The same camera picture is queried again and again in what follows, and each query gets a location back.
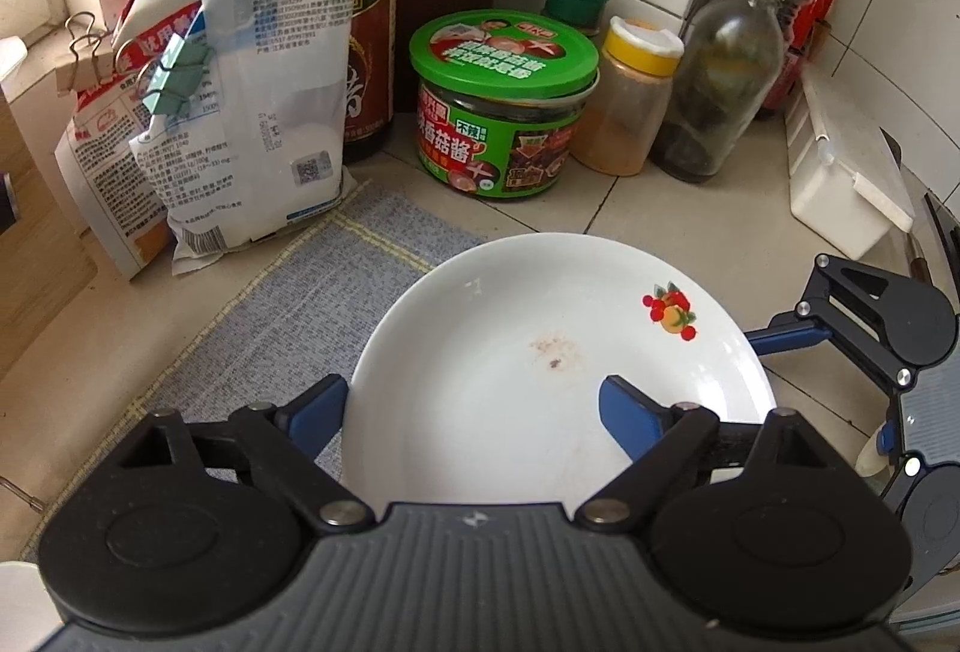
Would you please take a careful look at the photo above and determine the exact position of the dark vinegar bottle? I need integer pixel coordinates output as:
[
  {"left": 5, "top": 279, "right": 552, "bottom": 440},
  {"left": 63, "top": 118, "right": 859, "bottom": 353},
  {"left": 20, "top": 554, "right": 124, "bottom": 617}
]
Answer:
[{"left": 289, "top": 0, "right": 398, "bottom": 166}]

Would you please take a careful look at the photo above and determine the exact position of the clear bottle red label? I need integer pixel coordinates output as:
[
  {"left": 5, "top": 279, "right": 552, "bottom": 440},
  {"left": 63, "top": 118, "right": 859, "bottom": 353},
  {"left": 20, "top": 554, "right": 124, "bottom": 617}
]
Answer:
[{"left": 757, "top": 0, "right": 856, "bottom": 121}]

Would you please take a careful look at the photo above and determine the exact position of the white fruit print plate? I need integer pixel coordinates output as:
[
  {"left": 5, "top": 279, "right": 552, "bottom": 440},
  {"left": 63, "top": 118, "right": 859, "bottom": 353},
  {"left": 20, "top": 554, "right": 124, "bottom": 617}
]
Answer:
[{"left": 346, "top": 234, "right": 777, "bottom": 503}]

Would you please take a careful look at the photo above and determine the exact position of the bamboo cutting board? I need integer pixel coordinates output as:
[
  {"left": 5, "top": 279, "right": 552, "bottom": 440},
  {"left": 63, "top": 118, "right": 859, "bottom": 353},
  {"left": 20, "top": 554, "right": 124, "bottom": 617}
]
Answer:
[{"left": 0, "top": 82, "right": 100, "bottom": 383}]

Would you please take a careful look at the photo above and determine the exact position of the green binder clip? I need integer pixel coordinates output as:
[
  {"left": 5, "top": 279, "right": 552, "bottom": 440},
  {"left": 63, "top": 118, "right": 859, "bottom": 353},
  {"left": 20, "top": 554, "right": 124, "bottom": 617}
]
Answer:
[{"left": 142, "top": 33, "right": 215, "bottom": 117}]

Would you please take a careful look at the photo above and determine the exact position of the grey checked cloth mat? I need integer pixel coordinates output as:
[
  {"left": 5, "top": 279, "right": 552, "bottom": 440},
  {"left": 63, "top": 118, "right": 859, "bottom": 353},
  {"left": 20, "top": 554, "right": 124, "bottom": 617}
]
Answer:
[{"left": 19, "top": 179, "right": 488, "bottom": 563}]

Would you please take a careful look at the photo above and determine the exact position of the white and blue salt bag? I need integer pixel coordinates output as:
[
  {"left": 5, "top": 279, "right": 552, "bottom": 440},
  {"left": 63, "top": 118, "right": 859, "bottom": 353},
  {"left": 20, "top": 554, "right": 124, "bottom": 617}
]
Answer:
[{"left": 129, "top": 0, "right": 366, "bottom": 278}]

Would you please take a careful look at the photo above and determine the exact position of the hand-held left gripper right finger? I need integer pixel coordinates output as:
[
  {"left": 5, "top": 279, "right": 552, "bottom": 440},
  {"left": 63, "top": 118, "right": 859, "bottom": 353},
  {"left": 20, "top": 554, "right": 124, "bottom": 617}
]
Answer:
[{"left": 574, "top": 374, "right": 827, "bottom": 534}]

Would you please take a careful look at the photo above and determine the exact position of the white seasoning box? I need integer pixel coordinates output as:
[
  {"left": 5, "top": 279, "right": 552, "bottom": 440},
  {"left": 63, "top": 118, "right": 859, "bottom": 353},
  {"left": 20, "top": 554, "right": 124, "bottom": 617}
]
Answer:
[{"left": 784, "top": 74, "right": 917, "bottom": 262}]

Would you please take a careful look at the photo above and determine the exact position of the clear glass bottle red cap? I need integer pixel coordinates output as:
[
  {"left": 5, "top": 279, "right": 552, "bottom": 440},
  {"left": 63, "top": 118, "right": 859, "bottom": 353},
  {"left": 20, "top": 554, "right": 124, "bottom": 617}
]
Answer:
[{"left": 649, "top": 0, "right": 796, "bottom": 182}]

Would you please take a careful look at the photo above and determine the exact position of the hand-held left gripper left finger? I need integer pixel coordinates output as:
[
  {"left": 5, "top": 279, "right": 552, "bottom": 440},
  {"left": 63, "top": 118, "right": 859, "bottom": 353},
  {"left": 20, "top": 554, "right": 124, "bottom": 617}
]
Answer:
[{"left": 112, "top": 374, "right": 376, "bottom": 534}]

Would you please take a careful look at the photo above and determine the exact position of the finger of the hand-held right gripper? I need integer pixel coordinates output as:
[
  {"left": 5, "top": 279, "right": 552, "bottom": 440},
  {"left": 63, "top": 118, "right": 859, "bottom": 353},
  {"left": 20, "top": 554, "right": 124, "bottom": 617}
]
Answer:
[
  {"left": 876, "top": 418, "right": 935, "bottom": 519},
  {"left": 746, "top": 253, "right": 917, "bottom": 392}
]

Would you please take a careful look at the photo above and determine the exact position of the gold binder clip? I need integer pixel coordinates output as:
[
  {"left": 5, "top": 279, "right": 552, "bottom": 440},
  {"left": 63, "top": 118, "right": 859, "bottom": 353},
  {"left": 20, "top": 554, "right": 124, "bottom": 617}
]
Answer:
[{"left": 54, "top": 11, "right": 125, "bottom": 92}]

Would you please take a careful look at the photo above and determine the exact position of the red and white food bag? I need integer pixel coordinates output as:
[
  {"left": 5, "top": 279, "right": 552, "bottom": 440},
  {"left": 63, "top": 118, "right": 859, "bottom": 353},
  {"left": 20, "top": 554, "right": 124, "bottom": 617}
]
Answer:
[{"left": 54, "top": 0, "right": 233, "bottom": 282}]

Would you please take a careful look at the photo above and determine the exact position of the yellow lid spice jar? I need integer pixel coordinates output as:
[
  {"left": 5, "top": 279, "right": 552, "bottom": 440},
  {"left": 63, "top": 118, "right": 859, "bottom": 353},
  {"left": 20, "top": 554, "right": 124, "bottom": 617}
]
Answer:
[{"left": 571, "top": 16, "right": 685, "bottom": 177}]

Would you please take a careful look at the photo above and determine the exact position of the green lid sauce jar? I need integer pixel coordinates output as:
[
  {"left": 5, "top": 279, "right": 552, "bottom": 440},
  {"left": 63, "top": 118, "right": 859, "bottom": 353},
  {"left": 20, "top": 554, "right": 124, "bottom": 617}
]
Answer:
[{"left": 409, "top": 11, "right": 601, "bottom": 203}]

